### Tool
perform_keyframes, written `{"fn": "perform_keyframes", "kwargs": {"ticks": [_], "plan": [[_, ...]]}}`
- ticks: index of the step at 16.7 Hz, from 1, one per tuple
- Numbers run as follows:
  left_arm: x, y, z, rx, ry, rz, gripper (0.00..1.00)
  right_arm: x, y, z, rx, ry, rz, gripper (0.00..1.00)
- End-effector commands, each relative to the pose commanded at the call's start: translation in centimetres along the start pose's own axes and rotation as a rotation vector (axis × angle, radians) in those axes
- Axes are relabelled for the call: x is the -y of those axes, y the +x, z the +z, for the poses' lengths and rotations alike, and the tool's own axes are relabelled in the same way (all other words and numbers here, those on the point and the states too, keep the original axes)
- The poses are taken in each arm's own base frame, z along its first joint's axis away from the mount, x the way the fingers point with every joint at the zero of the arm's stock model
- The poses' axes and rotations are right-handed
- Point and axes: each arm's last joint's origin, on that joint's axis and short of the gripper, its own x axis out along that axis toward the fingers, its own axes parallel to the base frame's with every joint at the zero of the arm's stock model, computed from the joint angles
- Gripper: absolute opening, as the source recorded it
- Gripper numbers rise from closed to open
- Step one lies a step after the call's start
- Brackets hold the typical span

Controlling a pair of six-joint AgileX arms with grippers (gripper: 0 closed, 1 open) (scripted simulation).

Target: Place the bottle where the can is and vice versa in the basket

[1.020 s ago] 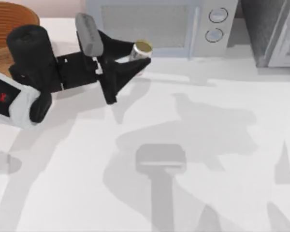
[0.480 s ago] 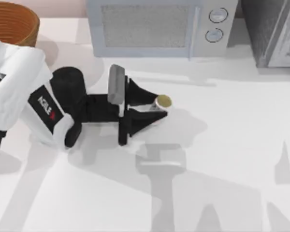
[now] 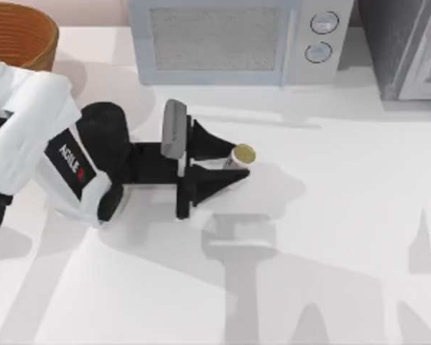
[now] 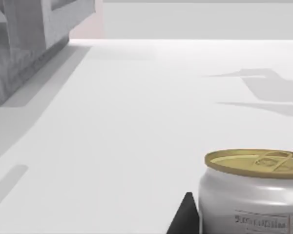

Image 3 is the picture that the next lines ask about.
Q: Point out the white bottle with gold cap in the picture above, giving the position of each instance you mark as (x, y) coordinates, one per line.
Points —
(244, 155)

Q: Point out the microwave oven door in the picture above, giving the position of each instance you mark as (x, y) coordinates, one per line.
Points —
(212, 39)

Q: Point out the pale microwave oven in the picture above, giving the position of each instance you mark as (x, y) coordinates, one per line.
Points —
(237, 39)

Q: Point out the round microwave knob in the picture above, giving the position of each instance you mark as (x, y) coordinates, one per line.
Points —
(324, 22)
(318, 52)

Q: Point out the brown woven basket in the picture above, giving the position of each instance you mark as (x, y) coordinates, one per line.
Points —
(18, 32)

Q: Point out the grey cabinet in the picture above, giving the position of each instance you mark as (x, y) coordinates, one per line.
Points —
(384, 50)

